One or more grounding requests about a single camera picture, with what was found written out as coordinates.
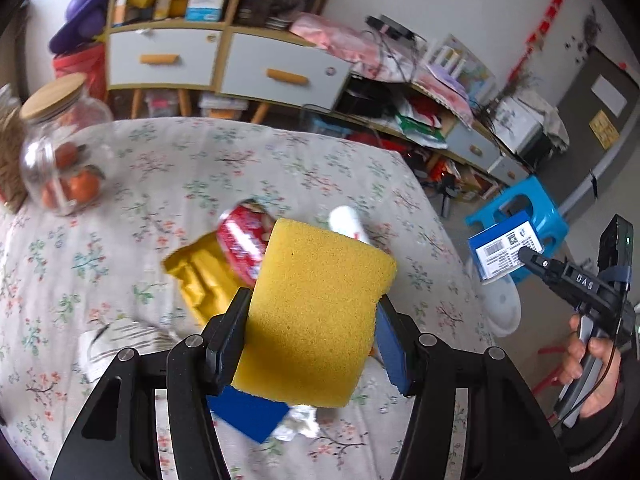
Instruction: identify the clear plastic storage box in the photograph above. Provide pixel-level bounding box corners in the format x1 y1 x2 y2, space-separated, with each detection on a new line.
197 92 251 121

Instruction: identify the grey drawer with wooden handle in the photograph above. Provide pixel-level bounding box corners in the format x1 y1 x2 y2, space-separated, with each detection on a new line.
107 27 223 88
220 32 353 111

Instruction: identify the grey door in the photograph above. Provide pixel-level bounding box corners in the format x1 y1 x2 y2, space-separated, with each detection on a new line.
555 45 640 211

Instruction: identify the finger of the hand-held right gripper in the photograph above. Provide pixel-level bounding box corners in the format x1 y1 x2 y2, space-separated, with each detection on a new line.
517 246 566 286

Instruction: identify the person's right forearm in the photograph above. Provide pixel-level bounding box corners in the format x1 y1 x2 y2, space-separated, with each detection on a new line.
555 375 640 476

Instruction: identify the red bag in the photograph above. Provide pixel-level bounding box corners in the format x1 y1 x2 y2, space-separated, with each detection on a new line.
52 45 108 103

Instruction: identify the dried twig bunch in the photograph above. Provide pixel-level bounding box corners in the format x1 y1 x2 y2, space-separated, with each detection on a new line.
480 72 536 126

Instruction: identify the glass jar with brown contents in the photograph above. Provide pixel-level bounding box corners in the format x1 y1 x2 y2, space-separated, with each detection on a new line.
0 82 28 213

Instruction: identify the person's right hand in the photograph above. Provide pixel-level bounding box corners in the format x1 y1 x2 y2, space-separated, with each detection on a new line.
557 312 623 418

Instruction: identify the gold foil packet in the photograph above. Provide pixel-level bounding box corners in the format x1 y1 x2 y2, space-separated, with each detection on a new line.
162 232 261 328

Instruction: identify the crumpled white tissue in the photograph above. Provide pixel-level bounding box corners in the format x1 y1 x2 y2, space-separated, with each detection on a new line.
272 404 321 442

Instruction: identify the white paper sheet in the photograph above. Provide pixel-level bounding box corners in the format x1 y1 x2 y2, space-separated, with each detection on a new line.
591 74 628 115

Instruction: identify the white cardboard box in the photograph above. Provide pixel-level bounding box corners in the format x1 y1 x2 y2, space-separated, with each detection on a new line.
492 97 556 156

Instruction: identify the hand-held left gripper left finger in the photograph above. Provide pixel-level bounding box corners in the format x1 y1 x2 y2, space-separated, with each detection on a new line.
50 287 253 480

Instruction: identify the blue plastic stool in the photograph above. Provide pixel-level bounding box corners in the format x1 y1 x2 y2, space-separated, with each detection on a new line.
465 175 571 283

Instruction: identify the glass jar with wooden lid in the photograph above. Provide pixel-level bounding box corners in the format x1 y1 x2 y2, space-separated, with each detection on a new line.
19 72 117 217

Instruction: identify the purple hat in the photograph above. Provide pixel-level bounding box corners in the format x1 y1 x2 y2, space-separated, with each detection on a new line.
49 0 113 56

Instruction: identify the red drink can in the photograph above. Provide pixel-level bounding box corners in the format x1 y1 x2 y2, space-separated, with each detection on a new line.
216 200 277 283

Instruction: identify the red wall decoration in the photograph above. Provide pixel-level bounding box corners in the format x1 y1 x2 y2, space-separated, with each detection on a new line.
510 0 576 81

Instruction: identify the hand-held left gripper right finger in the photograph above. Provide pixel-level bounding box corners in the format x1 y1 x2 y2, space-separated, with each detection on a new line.
375 294 573 480

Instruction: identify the yellow sign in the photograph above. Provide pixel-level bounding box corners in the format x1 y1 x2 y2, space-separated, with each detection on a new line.
589 110 621 150

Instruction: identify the pink cloth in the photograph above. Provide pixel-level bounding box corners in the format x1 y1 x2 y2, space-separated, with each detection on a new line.
290 12 416 83

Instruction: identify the long low wooden cabinet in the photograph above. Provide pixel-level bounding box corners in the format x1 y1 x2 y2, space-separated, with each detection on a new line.
345 75 531 196

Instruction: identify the black cable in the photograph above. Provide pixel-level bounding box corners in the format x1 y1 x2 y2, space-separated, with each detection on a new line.
555 345 623 428

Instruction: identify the white plastic tube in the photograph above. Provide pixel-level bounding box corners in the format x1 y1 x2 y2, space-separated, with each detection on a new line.
327 205 373 247

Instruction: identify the yellow sponge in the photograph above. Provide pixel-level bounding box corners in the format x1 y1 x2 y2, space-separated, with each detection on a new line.
231 217 398 409

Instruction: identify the blue box with barcode label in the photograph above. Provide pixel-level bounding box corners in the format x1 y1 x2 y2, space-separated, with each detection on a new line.
467 210 546 283

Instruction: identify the floral sheet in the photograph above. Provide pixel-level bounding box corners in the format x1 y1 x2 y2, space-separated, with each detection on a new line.
0 117 501 480

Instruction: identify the striped white cloth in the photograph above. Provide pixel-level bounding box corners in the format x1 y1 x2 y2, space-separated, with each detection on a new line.
77 319 181 383

